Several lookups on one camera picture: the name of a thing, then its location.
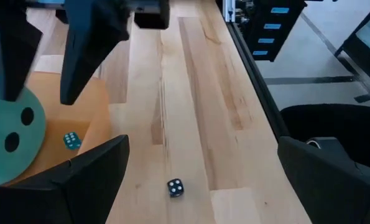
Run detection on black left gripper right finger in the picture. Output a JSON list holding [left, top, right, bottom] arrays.
[[277, 136, 370, 224]]

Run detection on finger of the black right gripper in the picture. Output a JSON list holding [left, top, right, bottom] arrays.
[[0, 0, 44, 103], [59, 0, 133, 106]]

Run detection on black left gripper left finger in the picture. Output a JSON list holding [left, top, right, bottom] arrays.
[[0, 134, 131, 224]]

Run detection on small cyan die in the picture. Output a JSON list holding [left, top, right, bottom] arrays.
[[62, 131, 82, 151]]

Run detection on orange translucent plastic bin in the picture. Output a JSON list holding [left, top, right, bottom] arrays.
[[2, 70, 113, 187]]

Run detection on large teal plush die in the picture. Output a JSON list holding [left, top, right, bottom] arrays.
[[0, 86, 47, 186]]

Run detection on small black die white pips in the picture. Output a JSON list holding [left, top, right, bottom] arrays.
[[167, 178, 185, 198]]

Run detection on dark metal side table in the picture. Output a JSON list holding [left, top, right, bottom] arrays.
[[333, 0, 370, 104]]

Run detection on black cabinet with blue labels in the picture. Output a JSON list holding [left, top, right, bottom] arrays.
[[234, 0, 307, 62]]

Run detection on silver aluminium extrusion post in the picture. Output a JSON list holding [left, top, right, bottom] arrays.
[[222, 0, 236, 23]]

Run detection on black metal table frame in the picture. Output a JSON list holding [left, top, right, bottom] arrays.
[[225, 21, 291, 142]]

